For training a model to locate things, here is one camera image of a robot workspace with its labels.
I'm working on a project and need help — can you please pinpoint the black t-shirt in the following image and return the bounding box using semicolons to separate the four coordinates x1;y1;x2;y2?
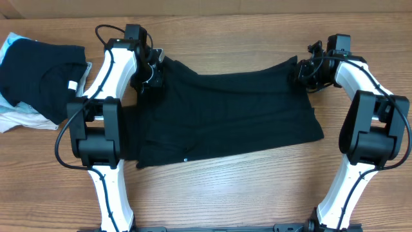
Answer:
124;57;324;168

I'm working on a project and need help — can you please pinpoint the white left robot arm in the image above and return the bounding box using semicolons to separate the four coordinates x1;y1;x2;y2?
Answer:
63;24;165;231

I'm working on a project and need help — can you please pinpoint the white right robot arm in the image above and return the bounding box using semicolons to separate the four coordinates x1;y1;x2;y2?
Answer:
291;34;411;232

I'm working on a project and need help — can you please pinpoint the folded grey garment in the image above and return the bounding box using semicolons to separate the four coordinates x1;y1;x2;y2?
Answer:
76;62;93;97

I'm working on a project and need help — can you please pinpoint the folded dark navy shirt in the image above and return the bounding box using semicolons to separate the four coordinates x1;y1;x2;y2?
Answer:
1;39;88;124

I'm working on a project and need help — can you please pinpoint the folded white garment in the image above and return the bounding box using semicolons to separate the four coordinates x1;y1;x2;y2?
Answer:
1;32;59;133

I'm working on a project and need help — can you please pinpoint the brown cardboard backboard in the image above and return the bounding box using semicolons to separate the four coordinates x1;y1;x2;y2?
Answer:
1;0;411;19

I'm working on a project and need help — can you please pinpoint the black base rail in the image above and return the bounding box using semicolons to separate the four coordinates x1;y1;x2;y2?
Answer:
77;222;323;232

